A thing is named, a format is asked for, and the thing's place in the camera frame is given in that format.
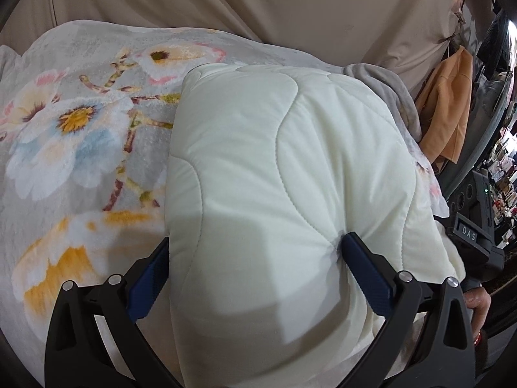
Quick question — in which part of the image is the orange hanging garment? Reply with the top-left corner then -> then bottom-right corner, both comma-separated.
415,47 -> 473,163

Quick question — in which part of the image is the person's right hand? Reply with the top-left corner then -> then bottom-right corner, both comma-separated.
464,286 -> 491,336

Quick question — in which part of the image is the white quilted duvet tan trim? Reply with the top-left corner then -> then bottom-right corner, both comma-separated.
165,64 -> 465,387

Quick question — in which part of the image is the grey floral fleece blanket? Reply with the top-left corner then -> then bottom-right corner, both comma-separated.
1,21 -> 445,381

